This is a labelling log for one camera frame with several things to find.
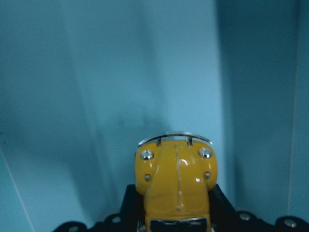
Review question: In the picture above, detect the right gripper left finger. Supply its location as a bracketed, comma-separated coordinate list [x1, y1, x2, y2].
[91, 184, 146, 232]

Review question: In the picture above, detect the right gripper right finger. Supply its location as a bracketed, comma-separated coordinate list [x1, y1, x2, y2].
[209, 184, 238, 232]

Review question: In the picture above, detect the yellow beetle toy car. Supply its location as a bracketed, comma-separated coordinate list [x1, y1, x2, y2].
[135, 131, 218, 232]

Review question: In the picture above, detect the light blue plastic bin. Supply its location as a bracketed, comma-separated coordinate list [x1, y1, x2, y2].
[0, 0, 309, 232]

